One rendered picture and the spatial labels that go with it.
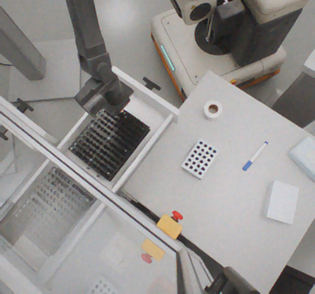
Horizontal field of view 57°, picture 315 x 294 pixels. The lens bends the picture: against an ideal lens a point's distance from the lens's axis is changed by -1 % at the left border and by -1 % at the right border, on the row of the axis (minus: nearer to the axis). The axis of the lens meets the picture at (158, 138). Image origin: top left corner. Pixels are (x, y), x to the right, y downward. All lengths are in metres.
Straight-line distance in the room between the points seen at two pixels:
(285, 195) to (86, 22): 0.82
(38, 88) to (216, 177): 1.48
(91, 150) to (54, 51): 1.35
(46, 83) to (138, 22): 0.79
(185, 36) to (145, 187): 1.08
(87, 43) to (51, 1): 1.87
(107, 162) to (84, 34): 0.45
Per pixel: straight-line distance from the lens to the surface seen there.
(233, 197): 1.09
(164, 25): 1.92
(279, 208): 1.08
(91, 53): 0.74
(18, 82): 2.27
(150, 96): 0.98
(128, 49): 2.18
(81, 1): 0.72
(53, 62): 2.23
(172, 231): 0.92
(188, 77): 1.74
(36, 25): 2.50
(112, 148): 0.98
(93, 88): 0.78
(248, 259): 1.11
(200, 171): 1.05
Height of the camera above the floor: 1.83
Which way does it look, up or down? 75 degrees down
